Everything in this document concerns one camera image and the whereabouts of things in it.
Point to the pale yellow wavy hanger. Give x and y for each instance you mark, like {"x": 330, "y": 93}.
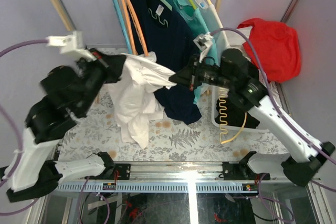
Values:
{"x": 222, "y": 118}

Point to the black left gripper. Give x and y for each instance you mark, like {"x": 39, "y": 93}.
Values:
{"x": 115, "y": 63}

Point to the white t shirt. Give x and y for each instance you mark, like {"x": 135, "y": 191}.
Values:
{"x": 133, "y": 97}

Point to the white laundry basket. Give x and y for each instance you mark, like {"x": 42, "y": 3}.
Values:
{"x": 214, "y": 113}

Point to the navy blue hanging shirt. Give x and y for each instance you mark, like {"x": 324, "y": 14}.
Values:
{"x": 167, "y": 34}

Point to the red cloth pile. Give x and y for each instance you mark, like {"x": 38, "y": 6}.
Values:
{"x": 277, "y": 46}

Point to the cream white hanger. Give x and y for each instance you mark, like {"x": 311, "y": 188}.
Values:
{"x": 209, "y": 14}

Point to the blue plastic hanger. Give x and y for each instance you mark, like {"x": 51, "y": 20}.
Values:
{"x": 117, "y": 7}

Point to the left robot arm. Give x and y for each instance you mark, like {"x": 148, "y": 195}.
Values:
{"x": 69, "y": 94}

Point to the aluminium mounting rail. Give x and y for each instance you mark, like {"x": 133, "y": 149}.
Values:
{"x": 170, "y": 171}

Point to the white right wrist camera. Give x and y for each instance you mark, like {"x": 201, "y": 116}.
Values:
{"x": 204, "y": 43}

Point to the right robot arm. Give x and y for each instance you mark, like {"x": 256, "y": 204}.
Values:
{"x": 306, "y": 154}

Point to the white crumpled cloth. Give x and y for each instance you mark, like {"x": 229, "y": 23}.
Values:
{"x": 235, "y": 40}

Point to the floral table cloth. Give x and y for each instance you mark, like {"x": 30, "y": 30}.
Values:
{"x": 169, "y": 140}

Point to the orange plastic hanger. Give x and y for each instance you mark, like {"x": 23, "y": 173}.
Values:
{"x": 134, "y": 21}
{"x": 126, "y": 18}

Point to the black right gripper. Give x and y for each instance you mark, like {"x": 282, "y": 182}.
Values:
{"x": 189, "y": 76}

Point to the teal hanging shirt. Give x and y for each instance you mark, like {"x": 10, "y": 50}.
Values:
{"x": 192, "y": 17}

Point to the light blue hanging shirt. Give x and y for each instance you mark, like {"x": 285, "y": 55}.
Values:
{"x": 221, "y": 42}

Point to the black clothes in basket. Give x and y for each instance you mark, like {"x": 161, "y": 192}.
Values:
{"x": 235, "y": 116}

